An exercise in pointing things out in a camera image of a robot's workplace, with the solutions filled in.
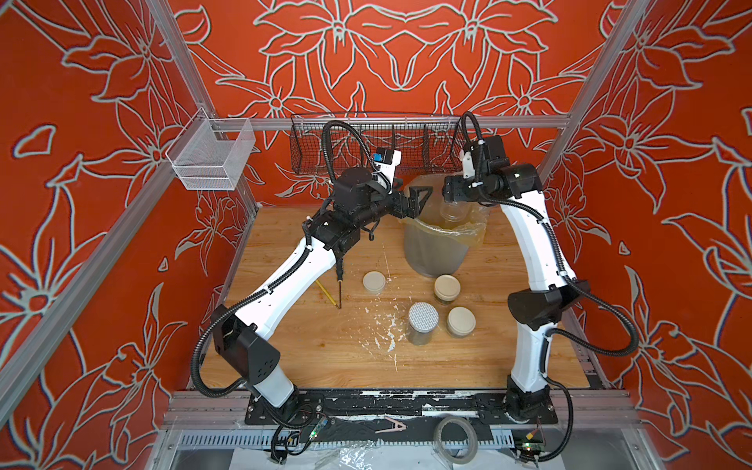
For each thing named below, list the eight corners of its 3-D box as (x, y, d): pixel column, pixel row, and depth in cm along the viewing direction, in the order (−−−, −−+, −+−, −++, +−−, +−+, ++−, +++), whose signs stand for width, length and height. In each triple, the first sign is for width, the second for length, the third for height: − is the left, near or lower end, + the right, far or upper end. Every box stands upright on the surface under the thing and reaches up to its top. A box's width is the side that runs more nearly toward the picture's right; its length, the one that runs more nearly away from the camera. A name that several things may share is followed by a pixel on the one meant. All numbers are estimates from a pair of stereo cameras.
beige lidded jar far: (434, 306, 93) (437, 296, 87) (431, 285, 98) (434, 274, 92) (457, 306, 93) (462, 295, 87) (453, 285, 98) (458, 274, 92)
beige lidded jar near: (446, 340, 86) (451, 330, 80) (442, 317, 91) (447, 306, 85) (471, 340, 86) (479, 330, 80) (466, 317, 91) (473, 305, 85)
